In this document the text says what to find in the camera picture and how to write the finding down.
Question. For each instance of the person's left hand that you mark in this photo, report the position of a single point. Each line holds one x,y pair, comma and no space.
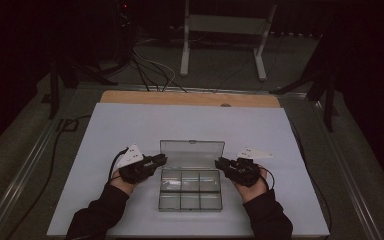
124,186

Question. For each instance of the wooden table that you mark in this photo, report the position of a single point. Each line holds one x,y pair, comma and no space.
180,98

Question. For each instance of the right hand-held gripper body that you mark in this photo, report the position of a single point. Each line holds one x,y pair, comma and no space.
245,173

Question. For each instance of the dark equipment with red light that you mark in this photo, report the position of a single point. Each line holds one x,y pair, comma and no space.
124,20

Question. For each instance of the clear plastic compartment box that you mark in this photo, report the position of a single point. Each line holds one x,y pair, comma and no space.
190,190

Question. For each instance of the metal floor rail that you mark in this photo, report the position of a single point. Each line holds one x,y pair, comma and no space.
30,160
346,166

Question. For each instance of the black tripod stand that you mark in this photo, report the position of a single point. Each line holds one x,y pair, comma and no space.
329,106
54,96

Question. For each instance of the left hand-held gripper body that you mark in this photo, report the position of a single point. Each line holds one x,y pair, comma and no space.
136,171

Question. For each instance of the grey metal stand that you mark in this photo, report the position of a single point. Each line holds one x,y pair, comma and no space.
225,24

